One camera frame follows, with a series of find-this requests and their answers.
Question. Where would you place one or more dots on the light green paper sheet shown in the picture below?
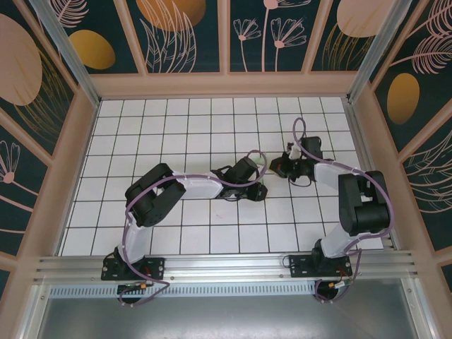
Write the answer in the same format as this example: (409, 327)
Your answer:
(260, 160)

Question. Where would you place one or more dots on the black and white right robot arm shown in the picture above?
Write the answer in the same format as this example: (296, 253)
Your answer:
(367, 212)

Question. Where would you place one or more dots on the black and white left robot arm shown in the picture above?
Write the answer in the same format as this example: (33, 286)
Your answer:
(152, 197)

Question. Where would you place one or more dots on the yellow power connector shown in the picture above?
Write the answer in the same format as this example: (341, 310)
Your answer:
(333, 284)
(143, 284)

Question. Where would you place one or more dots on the grey metal panel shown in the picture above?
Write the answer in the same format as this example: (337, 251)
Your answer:
(226, 318)

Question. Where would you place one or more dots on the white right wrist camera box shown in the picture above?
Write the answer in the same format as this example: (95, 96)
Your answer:
(294, 152)

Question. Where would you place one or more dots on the aluminium side rail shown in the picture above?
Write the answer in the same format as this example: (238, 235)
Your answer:
(358, 134)

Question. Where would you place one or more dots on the long aluminium mounting rail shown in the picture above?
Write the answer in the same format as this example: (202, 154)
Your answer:
(226, 266)

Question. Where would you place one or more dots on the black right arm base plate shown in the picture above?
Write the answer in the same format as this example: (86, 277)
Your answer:
(300, 266)

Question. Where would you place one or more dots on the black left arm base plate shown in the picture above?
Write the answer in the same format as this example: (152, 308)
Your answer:
(155, 268)

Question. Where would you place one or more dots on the aluminium corner post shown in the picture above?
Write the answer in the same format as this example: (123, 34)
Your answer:
(374, 53)
(70, 60)

